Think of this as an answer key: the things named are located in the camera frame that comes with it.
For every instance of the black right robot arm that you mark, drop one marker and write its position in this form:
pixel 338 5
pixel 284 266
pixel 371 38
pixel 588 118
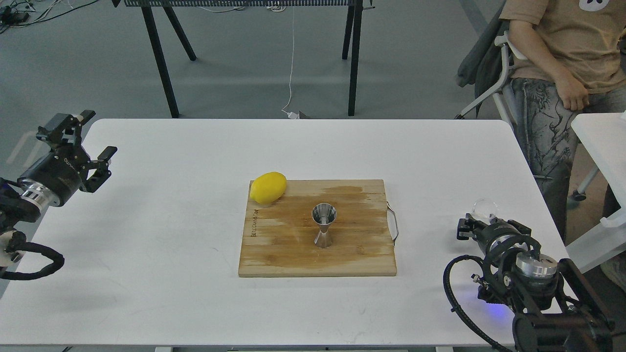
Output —
pixel 555 309

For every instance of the white grey office chair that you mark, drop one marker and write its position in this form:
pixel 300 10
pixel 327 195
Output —
pixel 489 63

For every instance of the person in tan shirt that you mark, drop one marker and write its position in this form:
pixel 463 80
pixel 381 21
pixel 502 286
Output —
pixel 557 98

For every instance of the small clear glass cup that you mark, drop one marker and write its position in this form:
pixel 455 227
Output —
pixel 485 210

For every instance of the black metal frame table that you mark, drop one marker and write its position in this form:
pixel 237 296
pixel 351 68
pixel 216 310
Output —
pixel 248 45

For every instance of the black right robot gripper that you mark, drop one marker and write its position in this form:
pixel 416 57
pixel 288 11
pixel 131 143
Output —
pixel 492 235

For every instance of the wooden cutting board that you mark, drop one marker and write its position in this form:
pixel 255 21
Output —
pixel 278 238

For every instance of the steel double jigger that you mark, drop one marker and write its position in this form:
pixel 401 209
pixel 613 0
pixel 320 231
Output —
pixel 324 214

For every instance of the yellow lemon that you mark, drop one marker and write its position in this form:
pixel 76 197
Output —
pixel 268 187

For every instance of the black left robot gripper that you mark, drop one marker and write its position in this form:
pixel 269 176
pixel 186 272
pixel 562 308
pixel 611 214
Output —
pixel 67 167

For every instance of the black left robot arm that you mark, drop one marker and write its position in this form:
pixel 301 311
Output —
pixel 24 205

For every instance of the person's right hand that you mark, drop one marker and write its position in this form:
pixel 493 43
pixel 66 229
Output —
pixel 574 95

